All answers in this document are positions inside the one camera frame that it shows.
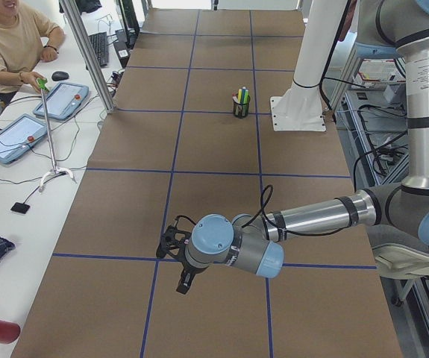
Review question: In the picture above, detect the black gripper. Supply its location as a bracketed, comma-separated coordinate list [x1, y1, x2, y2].
[176, 259, 201, 295]

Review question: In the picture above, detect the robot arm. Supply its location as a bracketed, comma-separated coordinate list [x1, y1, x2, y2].
[157, 1, 429, 294]

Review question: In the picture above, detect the small black square pad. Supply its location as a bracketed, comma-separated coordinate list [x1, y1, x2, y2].
[10, 202, 31, 215]

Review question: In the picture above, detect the black mesh pen cup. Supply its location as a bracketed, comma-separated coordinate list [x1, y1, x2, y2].
[232, 95, 251, 119]

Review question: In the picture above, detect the far blue teach pendant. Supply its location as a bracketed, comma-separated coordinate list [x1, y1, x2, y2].
[46, 81, 89, 121]

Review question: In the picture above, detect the blue teach pendant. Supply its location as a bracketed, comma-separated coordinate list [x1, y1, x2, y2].
[46, 81, 89, 121]
[0, 114, 47, 164]

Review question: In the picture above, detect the near blue teach pendant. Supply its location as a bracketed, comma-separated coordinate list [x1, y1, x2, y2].
[0, 114, 47, 164]

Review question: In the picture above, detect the black computer mouse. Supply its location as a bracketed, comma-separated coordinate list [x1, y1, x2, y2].
[51, 71, 69, 81]

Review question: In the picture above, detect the silver reacher grabber tool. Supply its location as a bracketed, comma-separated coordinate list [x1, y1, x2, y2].
[37, 78, 76, 192]

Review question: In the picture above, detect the black keyboard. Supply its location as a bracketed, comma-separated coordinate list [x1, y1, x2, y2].
[88, 31, 109, 67]

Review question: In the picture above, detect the person in beige shirt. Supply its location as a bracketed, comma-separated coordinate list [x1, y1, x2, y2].
[0, 1, 65, 107]

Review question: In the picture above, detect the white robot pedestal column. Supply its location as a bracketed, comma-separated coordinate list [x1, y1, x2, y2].
[270, 0, 350, 132]

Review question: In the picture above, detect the aluminium frame post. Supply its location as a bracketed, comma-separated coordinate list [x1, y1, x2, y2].
[60, 0, 115, 113]

